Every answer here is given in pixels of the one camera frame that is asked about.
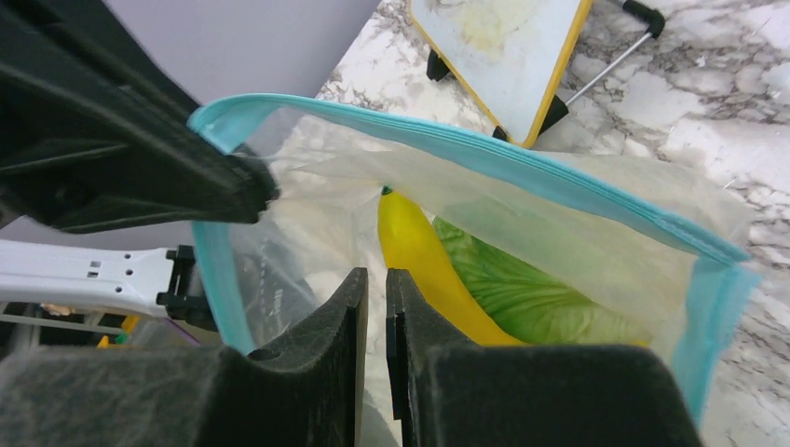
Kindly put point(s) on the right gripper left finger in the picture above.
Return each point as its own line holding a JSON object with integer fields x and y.
{"x": 304, "y": 388}

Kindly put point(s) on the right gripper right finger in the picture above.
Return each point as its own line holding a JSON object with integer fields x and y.
{"x": 448, "y": 391}

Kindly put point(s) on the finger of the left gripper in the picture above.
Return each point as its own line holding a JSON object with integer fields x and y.
{"x": 94, "y": 135}

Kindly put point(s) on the green lettuce leaf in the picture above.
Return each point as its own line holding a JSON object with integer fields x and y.
{"x": 527, "y": 303}

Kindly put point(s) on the clear zip top bag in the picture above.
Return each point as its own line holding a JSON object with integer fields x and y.
{"x": 654, "y": 242}

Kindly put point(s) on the yellow banana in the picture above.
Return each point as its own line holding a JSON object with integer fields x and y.
{"x": 409, "y": 242}

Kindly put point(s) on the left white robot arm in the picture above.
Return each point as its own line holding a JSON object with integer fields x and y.
{"x": 142, "y": 282}

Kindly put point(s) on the small whiteboard yellow frame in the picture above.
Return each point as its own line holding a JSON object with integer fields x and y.
{"x": 509, "y": 55}

